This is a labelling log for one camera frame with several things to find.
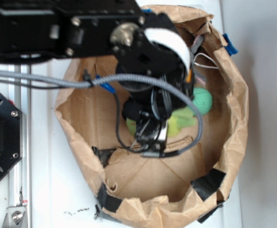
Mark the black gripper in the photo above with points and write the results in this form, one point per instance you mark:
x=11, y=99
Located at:
x=157, y=64

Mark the green plush animal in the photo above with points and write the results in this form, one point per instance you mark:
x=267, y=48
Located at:
x=180, y=118

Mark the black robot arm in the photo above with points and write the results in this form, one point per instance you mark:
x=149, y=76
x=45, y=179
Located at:
x=36, y=31

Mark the grey plush animal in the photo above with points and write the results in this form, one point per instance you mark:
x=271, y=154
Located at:
x=198, y=40

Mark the green dimpled ball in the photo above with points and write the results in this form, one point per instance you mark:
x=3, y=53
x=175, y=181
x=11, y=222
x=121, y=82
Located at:
x=202, y=100

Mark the brown paper bag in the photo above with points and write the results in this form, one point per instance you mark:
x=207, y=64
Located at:
x=170, y=192

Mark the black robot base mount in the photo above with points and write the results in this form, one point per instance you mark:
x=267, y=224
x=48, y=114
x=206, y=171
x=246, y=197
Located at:
x=10, y=136

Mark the aluminium rail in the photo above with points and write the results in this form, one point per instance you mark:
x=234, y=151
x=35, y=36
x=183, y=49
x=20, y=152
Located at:
x=22, y=142

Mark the metal corner bracket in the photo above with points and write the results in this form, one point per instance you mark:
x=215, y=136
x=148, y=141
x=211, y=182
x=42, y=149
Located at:
x=16, y=217

